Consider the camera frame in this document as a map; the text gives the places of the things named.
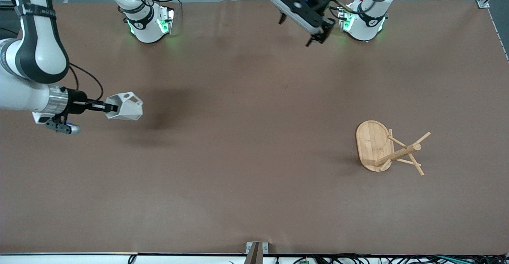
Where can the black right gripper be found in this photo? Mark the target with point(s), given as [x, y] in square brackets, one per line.
[75, 99]

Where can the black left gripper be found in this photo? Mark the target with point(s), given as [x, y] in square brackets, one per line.
[327, 28]

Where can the white faceted cup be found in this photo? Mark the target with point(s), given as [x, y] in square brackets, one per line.
[127, 107]

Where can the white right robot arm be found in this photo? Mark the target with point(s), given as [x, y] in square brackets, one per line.
[35, 49]

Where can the wooden cup rack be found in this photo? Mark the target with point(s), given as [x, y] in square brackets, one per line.
[372, 144]

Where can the brown table cover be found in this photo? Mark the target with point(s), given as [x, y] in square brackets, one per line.
[238, 156]

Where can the white table edge rail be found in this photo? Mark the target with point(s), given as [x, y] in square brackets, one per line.
[59, 259]

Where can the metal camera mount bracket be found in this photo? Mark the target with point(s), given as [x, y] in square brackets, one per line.
[249, 248]

